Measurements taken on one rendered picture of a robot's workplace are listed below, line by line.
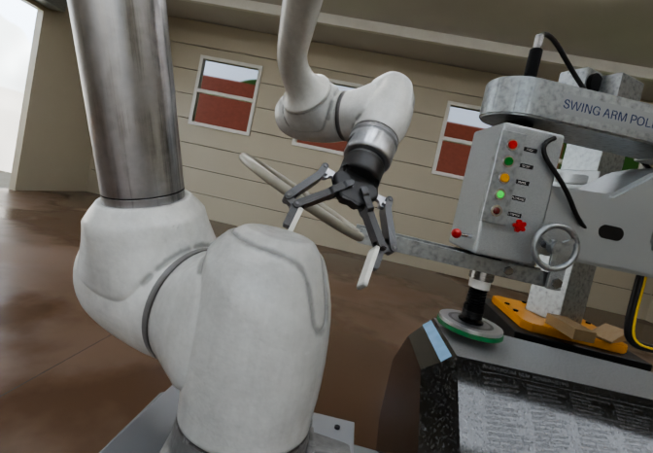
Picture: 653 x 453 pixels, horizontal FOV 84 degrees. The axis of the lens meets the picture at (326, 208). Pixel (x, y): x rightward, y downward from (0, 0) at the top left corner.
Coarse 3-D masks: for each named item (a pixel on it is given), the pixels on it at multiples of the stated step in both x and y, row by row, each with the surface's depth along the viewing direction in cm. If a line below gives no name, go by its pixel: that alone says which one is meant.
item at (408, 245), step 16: (368, 240) 116; (400, 240) 117; (416, 240) 128; (416, 256) 117; (432, 256) 117; (448, 256) 118; (464, 256) 118; (480, 256) 119; (496, 272) 119; (512, 272) 118; (528, 272) 119; (544, 272) 119
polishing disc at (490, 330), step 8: (440, 312) 128; (448, 312) 130; (456, 312) 132; (448, 320) 121; (456, 320) 123; (488, 320) 131; (456, 328) 118; (464, 328) 117; (472, 328) 118; (480, 328) 120; (488, 328) 122; (496, 328) 124; (488, 336) 115; (496, 336) 116
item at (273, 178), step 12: (240, 156) 110; (252, 156) 123; (252, 168) 102; (264, 168) 100; (264, 180) 99; (276, 180) 97; (288, 180) 140; (324, 204) 142; (324, 216) 98; (336, 216) 138; (336, 228) 101; (348, 228) 103; (360, 240) 113
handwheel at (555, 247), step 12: (540, 228) 108; (552, 228) 108; (564, 228) 108; (552, 240) 109; (576, 240) 108; (552, 252) 108; (576, 252) 108; (540, 264) 108; (552, 264) 109; (564, 264) 109
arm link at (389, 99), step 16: (384, 80) 68; (400, 80) 68; (352, 96) 68; (368, 96) 66; (384, 96) 65; (400, 96) 66; (336, 112) 69; (352, 112) 67; (368, 112) 65; (384, 112) 64; (400, 112) 65; (352, 128) 69; (400, 128) 65
